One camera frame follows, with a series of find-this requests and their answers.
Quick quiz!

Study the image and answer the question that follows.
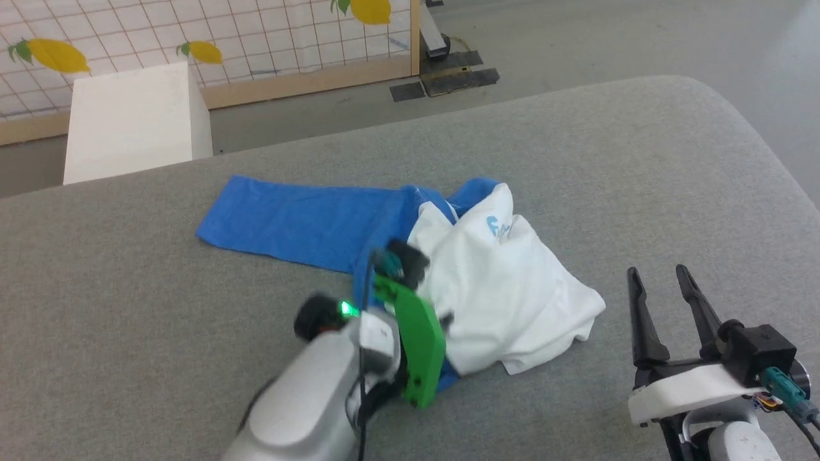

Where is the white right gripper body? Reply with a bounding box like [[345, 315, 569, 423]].
[[628, 356, 767, 461]]

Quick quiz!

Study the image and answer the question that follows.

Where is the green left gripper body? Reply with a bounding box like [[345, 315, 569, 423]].
[[373, 275, 448, 410]]

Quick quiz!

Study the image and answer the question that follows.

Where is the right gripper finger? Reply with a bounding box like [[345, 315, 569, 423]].
[[676, 264, 726, 360], [627, 267, 671, 371]]

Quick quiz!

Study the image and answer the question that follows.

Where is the blue and white shirt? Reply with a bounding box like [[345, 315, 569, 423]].
[[195, 174, 607, 392]]

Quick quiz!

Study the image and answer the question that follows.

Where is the grey fabric sofa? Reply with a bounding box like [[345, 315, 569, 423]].
[[0, 76, 820, 461]]

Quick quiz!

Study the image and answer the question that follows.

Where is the small dark floor mat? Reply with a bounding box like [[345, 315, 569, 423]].
[[389, 81, 427, 103]]

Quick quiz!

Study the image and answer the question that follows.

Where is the large dark floor mat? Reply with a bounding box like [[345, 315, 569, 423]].
[[420, 50, 501, 98]]

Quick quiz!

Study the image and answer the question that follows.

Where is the grey metal beam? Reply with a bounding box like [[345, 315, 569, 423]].
[[420, 0, 452, 60]]

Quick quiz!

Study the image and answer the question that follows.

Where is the white box cabinet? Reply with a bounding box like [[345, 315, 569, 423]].
[[63, 62, 213, 186]]

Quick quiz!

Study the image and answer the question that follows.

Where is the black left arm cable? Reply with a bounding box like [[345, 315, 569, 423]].
[[349, 251, 386, 461]]

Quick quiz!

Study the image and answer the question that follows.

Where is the right camera cable with teal plug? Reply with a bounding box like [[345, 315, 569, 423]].
[[761, 368, 820, 449]]

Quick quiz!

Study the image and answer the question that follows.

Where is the tiled partition with wood frame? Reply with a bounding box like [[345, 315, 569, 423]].
[[0, 0, 422, 147]]

